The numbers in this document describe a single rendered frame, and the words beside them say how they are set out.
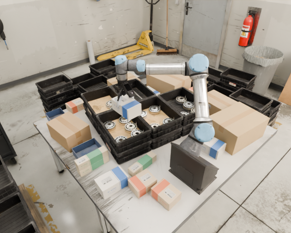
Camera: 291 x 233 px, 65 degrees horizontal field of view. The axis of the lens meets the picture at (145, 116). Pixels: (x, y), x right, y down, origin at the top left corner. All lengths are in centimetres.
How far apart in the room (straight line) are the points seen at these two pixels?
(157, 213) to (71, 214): 113
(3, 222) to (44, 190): 67
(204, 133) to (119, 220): 74
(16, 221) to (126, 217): 93
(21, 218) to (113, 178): 85
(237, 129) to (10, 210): 188
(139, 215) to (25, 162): 190
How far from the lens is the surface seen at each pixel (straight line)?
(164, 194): 152
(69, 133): 189
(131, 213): 154
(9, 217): 218
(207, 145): 184
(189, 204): 159
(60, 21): 485
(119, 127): 190
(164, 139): 187
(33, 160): 307
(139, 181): 157
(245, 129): 190
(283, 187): 287
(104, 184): 157
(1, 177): 232
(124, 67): 149
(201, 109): 142
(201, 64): 143
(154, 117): 199
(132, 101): 163
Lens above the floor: 203
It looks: 37 degrees down
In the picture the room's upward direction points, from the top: 1 degrees counter-clockwise
